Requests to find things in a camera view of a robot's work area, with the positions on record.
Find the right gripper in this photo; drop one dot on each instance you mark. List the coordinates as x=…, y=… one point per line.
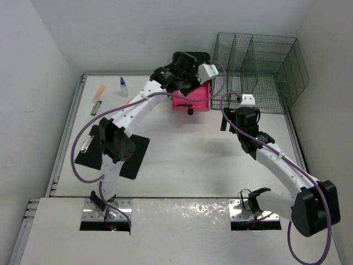
x=230, y=113

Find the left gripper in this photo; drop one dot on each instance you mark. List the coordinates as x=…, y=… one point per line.
x=195, y=83

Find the pink top drawer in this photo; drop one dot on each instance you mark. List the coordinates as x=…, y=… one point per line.
x=200, y=96

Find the pink highlighter marker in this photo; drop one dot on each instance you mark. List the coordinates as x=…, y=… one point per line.
x=192, y=106

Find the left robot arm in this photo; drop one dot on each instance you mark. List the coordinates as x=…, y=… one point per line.
x=115, y=138

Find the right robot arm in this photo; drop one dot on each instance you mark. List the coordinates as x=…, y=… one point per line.
x=311, y=201

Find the black drawer cabinet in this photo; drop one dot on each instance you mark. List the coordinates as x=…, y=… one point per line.
x=204, y=59

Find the small spray bottle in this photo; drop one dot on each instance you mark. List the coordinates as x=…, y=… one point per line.
x=123, y=86

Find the orange highlighter on clipboard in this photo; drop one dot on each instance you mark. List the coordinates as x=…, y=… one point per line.
x=98, y=94

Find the transparent clipboard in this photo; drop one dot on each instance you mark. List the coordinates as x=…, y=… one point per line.
x=94, y=111

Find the black mouse pad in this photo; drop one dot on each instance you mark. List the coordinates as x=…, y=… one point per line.
x=92, y=158

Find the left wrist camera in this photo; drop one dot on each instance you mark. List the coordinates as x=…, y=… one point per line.
x=206, y=72

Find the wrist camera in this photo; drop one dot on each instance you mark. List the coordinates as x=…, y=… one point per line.
x=206, y=72
x=248, y=100

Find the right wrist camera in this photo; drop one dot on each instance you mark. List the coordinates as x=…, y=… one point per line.
x=248, y=100

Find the green wire mesh organizer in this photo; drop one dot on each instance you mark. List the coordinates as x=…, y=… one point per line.
x=271, y=68

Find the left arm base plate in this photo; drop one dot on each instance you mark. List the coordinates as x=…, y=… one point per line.
x=92, y=213

